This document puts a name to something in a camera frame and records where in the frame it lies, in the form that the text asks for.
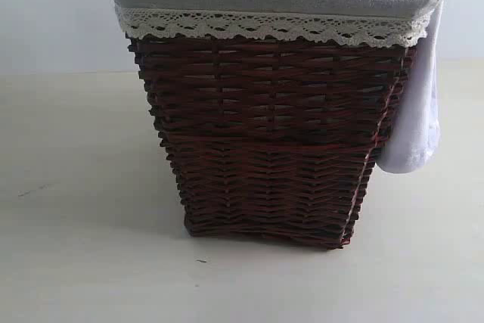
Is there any white t-shirt red lettering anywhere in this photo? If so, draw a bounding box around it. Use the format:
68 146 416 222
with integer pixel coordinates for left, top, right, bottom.
377 0 443 174

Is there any dark red wicker basket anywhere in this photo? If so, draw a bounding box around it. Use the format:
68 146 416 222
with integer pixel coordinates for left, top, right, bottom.
129 35 415 250

